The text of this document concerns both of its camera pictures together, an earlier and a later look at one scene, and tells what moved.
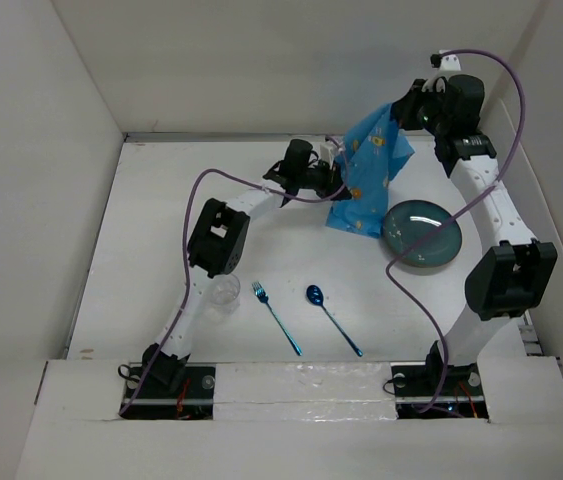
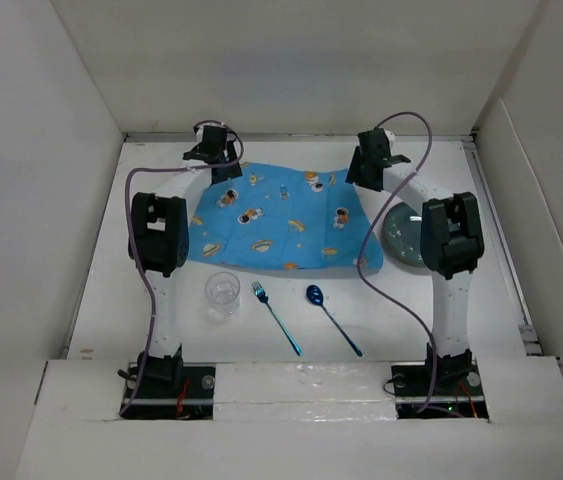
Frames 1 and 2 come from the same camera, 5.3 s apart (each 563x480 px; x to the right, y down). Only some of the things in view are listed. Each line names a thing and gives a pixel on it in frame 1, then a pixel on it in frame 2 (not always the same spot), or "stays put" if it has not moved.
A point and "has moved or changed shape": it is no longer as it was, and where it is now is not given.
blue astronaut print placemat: x=374 y=149 has moved or changed shape
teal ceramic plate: x=407 y=223 stays put
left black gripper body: x=319 y=179 -> x=222 y=158
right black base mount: x=416 y=384 stays put
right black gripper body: x=424 y=109 -> x=364 y=161
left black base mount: x=170 y=391 stays put
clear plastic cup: x=224 y=298 stays put
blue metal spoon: x=315 y=295 stays put
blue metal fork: x=262 y=295 stays put
